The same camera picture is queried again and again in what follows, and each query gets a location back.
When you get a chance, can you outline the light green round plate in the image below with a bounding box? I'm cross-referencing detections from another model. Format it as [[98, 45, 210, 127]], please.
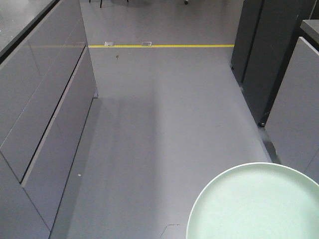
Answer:
[[186, 162, 319, 239]]

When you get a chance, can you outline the grey drawer cabinet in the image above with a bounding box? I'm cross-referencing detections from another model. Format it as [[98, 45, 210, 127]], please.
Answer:
[[0, 0, 97, 239]]

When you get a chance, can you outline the dark tall rolling cabinet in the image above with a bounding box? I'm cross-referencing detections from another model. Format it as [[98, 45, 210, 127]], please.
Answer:
[[230, 0, 319, 127]]

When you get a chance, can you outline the grey cabinet on right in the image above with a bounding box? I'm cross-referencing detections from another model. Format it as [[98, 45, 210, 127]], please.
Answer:
[[266, 37, 319, 181]]

